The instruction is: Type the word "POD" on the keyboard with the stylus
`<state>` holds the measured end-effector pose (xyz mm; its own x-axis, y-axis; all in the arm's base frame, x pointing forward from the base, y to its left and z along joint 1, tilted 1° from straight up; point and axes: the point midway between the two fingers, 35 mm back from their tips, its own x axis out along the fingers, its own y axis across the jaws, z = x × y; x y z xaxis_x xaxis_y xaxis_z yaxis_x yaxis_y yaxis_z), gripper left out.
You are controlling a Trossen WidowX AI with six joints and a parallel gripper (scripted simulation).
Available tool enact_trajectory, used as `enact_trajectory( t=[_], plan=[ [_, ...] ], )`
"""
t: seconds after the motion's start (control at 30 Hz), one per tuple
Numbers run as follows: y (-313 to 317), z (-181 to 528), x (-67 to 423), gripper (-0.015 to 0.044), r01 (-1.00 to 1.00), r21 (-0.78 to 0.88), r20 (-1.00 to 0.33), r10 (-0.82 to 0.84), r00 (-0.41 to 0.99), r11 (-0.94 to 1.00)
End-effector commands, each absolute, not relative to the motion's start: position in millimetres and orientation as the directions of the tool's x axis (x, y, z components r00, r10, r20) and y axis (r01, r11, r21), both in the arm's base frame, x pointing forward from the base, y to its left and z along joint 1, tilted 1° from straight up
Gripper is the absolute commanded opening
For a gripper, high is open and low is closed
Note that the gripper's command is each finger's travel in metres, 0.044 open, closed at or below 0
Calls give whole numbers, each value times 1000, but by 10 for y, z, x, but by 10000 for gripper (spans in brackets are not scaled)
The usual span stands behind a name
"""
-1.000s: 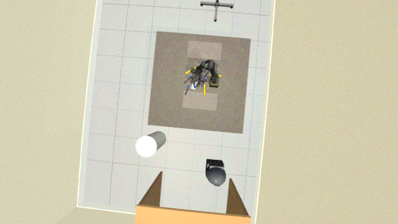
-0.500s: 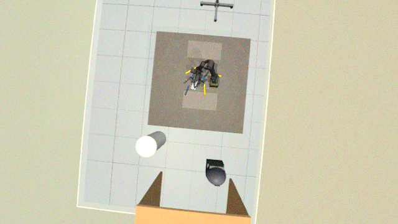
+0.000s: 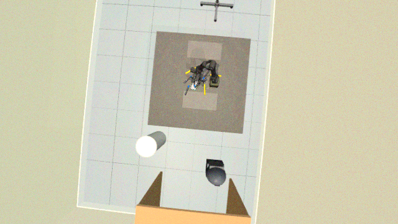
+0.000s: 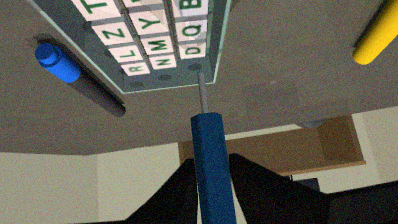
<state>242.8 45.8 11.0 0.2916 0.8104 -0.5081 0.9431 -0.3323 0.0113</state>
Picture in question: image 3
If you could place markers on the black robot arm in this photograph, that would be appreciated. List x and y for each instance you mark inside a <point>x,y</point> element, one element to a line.
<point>214,77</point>

